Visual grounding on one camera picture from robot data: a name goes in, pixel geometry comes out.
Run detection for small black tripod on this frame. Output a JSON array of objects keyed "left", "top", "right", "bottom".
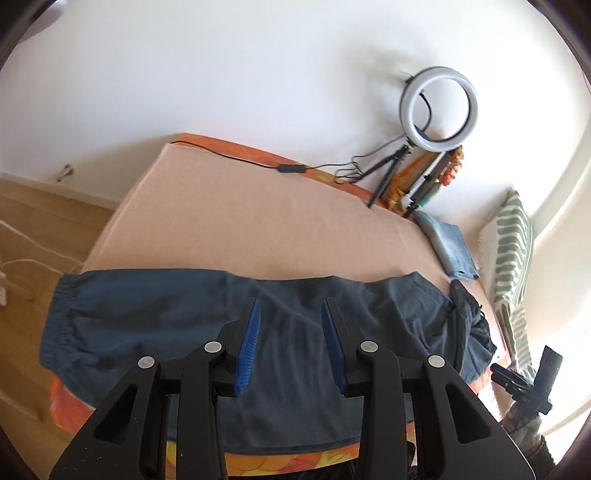
[{"left": 368, "top": 144, "right": 413, "bottom": 209}]

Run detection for green striped cushion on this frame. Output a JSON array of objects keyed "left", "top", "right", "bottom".
[{"left": 478, "top": 189, "right": 539, "bottom": 370}]

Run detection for orange printed cloth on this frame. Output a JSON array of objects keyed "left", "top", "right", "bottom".
[{"left": 388, "top": 145, "right": 464, "bottom": 208}]

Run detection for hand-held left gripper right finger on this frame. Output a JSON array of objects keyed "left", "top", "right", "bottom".
[{"left": 322, "top": 298, "right": 532, "bottom": 480}]

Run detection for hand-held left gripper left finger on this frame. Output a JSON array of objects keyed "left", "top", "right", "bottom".
[{"left": 48, "top": 298, "right": 262, "bottom": 480}]

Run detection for white ring light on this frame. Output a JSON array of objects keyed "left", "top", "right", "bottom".
[{"left": 400, "top": 66, "right": 479, "bottom": 153}]

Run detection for dark blue pants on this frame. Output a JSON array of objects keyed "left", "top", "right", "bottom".
[{"left": 38, "top": 269, "right": 498, "bottom": 455}]

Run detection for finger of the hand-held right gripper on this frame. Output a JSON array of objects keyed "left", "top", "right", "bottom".
[
  {"left": 490, "top": 362, "right": 536, "bottom": 403},
  {"left": 534, "top": 346, "right": 564, "bottom": 398}
]

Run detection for folded light blue jeans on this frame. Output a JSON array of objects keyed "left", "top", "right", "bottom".
[{"left": 414, "top": 210, "right": 481, "bottom": 281}]

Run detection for black ring light cable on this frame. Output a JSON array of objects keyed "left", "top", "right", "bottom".
[{"left": 168, "top": 88, "right": 437, "bottom": 185}]

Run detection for orange patterned mattress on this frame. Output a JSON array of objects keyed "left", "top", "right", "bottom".
[{"left": 48, "top": 133, "right": 513, "bottom": 478}]

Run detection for silver camera tripod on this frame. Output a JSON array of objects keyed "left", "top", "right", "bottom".
[{"left": 404, "top": 152, "right": 458, "bottom": 217}]

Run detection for pink bed blanket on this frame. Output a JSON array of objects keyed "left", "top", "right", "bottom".
[{"left": 83, "top": 142, "right": 509, "bottom": 370}]

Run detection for white floor cable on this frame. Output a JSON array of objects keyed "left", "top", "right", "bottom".
[{"left": 0, "top": 219, "right": 86, "bottom": 280}]

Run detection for person's right forearm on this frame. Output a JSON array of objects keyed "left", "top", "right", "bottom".
[{"left": 501, "top": 406, "right": 557, "bottom": 480}]

